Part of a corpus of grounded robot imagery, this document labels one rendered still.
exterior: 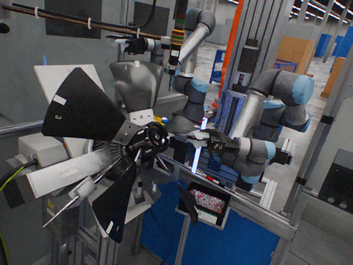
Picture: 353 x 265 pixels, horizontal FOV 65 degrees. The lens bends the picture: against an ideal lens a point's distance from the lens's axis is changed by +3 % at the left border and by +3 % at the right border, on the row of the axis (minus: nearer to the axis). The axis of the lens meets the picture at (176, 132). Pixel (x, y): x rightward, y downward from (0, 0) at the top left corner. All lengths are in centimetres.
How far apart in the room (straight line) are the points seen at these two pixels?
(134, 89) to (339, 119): 195
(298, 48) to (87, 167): 830
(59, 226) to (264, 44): 148
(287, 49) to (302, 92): 783
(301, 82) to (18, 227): 164
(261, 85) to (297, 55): 770
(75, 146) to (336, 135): 216
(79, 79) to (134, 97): 27
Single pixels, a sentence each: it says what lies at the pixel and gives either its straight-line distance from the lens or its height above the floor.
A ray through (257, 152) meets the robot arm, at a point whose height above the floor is 118.
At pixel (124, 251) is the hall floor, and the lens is 220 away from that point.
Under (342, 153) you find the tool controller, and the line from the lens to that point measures 122.
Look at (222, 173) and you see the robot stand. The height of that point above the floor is 73.
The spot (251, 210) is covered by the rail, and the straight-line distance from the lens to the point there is 140.
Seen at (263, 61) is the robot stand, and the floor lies 146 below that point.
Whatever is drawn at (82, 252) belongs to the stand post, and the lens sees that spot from 167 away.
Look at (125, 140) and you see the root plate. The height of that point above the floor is 119.
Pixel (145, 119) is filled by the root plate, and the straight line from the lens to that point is 103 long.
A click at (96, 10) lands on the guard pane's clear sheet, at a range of 165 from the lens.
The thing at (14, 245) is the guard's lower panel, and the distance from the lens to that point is 193.
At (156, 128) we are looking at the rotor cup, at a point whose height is 125.
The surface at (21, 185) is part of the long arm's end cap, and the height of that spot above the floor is 112.
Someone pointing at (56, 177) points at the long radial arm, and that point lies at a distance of 91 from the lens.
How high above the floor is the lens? 162
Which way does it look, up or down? 23 degrees down
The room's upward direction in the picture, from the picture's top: 10 degrees clockwise
